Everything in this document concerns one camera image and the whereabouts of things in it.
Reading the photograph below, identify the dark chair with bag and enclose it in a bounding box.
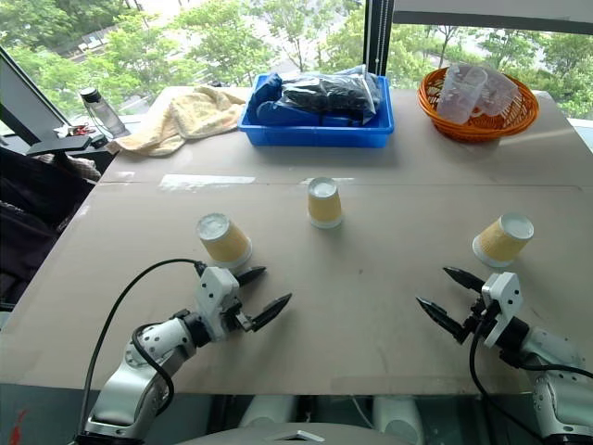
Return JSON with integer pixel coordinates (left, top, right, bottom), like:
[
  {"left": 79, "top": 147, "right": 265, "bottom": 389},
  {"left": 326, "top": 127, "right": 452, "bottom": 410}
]
[{"left": 0, "top": 146, "right": 102, "bottom": 310}]

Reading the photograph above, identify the yellow ribbed paper cup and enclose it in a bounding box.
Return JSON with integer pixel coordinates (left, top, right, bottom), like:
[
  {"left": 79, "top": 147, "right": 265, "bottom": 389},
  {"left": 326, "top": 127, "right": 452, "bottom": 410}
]
[
  {"left": 472, "top": 211, "right": 536, "bottom": 269},
  {"left": 195, "top": 212, "right": 254, "bottom": 273},
  {"left": 307, "top": 176, "right": 345, "bottom": 230}
]

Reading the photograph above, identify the blue plastic bin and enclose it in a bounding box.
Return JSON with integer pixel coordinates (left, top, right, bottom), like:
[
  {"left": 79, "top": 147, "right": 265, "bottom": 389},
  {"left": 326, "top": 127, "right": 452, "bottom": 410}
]
[{"left": 236, "top": 72, "right": 396, "bottom": 148}]

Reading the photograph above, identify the thin white cable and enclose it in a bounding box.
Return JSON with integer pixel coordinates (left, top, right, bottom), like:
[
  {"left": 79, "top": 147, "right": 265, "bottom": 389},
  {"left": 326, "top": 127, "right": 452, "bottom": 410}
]
[{"left": 348, "top": 395, "right": 377, "bottom": 431}]

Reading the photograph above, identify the grey robot torso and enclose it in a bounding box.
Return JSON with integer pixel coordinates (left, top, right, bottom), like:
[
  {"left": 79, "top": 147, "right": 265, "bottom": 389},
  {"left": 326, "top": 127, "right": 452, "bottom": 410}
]
[{"left": 183, "top": 419, "right": 388, "bottom": 445}]

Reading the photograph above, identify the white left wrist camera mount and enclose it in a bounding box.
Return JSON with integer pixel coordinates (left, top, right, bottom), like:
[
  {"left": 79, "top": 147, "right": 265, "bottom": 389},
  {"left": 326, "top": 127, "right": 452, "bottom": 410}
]
[{"left": 193, "top": 265, "right": 243, "bottom": 343}]

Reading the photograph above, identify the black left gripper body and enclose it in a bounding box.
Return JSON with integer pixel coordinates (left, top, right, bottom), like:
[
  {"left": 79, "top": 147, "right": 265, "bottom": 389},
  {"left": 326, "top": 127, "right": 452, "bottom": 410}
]
[{"left": 221, "top": 296, "right": 256, "bottom": 333}]

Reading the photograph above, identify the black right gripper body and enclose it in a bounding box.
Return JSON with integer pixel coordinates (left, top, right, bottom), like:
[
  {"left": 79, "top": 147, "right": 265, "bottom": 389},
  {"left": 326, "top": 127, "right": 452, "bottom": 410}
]
[{"left": 461, "top": 296, "right": 501, "bottom": 343}]

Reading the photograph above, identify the blue cloth bundle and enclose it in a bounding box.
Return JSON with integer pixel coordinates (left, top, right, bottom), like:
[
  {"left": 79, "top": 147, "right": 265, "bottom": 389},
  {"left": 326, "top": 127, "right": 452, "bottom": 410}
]
[{"left": 245, "top": 70, "right": 284, "bottom": 127}]

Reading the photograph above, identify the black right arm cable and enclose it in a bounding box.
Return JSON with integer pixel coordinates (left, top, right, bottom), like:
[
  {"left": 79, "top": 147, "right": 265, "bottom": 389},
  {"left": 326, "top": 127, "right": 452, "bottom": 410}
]
[{"left": 468, "top": 314, "right": 593, "bottom": 439}]

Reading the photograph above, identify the black flat stand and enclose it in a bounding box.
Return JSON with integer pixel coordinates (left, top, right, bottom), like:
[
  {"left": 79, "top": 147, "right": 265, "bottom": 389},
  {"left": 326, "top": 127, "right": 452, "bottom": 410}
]
[{"left": 26, "top": 133, "right": 93, "bottom": 157}]

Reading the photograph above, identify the clear bag of black items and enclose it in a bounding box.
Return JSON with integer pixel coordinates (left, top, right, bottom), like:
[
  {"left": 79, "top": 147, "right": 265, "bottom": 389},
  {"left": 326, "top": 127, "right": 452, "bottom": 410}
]
[{"left": 279, "top": 72, "right": 384, "bottom": 127}]

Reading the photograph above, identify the pale yellow towel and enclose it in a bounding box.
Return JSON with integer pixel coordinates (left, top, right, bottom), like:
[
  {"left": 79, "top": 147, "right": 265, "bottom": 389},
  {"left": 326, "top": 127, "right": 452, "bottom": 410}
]
[{"left": 105, "top": 85, "right": 247, "bottom": 158}]

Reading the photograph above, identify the white rounded robot leg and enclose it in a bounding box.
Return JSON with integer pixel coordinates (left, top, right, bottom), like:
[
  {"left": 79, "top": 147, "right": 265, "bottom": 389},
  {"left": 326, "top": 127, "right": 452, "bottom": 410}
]
[
  {"left": 372, "top": 396, "right": 425, "bottom": 436},
  {"left": 239, "top": 394, "right": 298, "bottom": 428}
]

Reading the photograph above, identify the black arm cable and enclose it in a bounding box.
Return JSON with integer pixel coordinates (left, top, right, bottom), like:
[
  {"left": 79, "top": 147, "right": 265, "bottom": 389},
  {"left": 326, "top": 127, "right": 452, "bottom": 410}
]
[
  {"left": 468, "top": 314, "right": 593, "bottom": 439},
  {"left": 78, "top": 258, "right": 208, "bottom": 435}
]

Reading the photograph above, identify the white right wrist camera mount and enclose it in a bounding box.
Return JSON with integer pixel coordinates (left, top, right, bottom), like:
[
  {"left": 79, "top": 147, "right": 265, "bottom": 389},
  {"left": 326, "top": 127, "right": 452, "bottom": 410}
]
[{"left": 480, "top": 272, "right": 523, "bottom": 350}]

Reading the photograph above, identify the white bead blind cord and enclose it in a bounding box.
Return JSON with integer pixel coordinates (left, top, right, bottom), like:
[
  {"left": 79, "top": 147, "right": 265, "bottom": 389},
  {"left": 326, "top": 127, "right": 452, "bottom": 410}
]
[{"left": 376, "top": 0, "right": 389, "bottom": 76}]

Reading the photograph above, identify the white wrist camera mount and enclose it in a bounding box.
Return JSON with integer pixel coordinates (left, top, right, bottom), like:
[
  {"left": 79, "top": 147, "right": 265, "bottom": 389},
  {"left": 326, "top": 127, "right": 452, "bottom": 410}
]
[
  {"left": 193, "top": 265, "right": 243, "bottom": 343},
  {"left": 480, "top": 272, "right": 523, "bottom": 350}
]

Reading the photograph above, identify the clear water bottle black cap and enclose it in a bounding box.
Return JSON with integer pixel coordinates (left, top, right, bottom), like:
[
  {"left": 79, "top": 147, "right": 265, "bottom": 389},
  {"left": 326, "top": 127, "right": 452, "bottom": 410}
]
[{"left": 79, "top": 86, "right": 128, "bottom": 139}]

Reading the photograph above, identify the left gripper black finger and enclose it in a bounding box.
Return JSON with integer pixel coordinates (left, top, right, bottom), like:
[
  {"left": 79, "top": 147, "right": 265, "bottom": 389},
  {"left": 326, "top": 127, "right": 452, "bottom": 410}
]
[
  {"left": 234, "top": 265, "right": 268, "bottom": 287},
  {"left": 251, "top": 292, "right": 293, "bottom": 333}
]

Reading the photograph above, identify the black window frame post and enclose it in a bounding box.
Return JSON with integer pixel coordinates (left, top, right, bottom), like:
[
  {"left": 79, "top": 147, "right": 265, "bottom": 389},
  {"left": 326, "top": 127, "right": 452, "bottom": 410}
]
[{"left": 362, "top": 0, "right": 395, "bottom": 78}]

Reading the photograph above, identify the orange woven plastic basket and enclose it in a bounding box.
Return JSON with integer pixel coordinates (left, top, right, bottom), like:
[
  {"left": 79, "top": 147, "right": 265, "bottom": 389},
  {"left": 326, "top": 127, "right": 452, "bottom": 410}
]
[{"left": 416, "top": 68, "right": 541, "bottom": 144}]

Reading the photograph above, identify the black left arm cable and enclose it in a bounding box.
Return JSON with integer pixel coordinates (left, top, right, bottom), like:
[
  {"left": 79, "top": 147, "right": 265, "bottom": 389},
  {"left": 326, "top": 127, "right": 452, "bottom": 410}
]
[{"left": 78, "top": 258, "right": 208, "bottom": 435}]

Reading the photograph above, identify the clear plastic measuring cup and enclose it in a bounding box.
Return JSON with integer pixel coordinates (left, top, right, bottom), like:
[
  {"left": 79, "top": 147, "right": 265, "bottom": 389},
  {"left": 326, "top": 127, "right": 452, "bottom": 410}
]
[
  {"left": 435, "top": 63, "right": 488, "bottom": 126},
  {"left": 471, "top": 69, "right": 521, "bottom": 120}
]

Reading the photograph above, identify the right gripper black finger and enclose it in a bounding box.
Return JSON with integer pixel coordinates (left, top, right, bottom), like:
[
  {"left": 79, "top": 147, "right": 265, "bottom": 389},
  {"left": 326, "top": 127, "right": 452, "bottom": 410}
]
[
  {"left": 415, "top": 297, "right": 468, "bottom": 345},
  {"left": 442, "top": 266, "right": 485, "bottom": 294}
]

